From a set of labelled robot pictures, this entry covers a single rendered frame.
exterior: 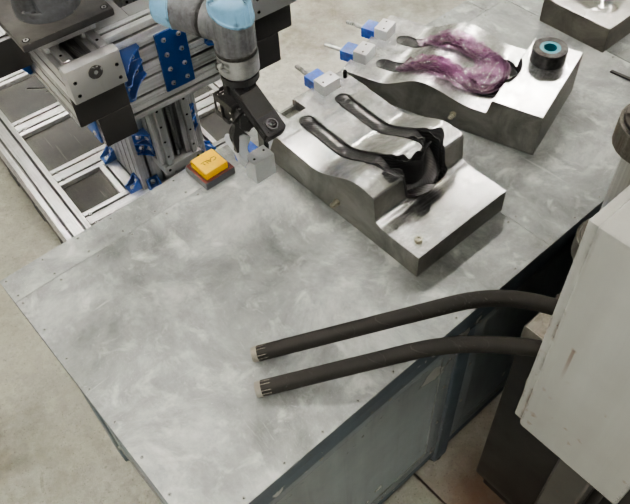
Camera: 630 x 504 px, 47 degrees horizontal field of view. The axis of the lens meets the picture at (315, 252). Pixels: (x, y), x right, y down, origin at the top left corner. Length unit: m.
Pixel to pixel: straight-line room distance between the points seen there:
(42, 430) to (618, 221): 1.92
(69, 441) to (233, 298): 0.99
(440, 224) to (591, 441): 0.67
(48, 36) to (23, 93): 1.31
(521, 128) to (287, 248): 0.59
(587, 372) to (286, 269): 0.78
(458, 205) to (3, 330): 1.62
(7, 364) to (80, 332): 1.05
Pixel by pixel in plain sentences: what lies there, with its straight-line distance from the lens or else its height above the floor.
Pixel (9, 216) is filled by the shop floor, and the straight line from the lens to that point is 2.91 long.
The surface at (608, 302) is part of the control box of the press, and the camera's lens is 0.75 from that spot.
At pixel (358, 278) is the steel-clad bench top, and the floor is 0.80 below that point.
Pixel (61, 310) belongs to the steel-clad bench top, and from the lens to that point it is 1.52.
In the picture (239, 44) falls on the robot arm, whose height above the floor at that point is 1.23.
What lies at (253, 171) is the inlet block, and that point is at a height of 0.94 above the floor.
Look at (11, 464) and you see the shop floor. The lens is 2.34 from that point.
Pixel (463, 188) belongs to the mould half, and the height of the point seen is 0.86.
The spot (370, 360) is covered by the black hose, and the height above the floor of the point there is 0.86.
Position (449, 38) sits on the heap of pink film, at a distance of 1.84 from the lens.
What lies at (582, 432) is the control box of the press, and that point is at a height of 1.16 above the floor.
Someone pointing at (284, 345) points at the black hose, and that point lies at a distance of 1.33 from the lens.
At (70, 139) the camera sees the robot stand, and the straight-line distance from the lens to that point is 2.80.
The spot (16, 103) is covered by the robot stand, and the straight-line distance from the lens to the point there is 3.04.
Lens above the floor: 1.97
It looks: 51 degrees down
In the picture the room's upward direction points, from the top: 4 degrees counter-clockwise
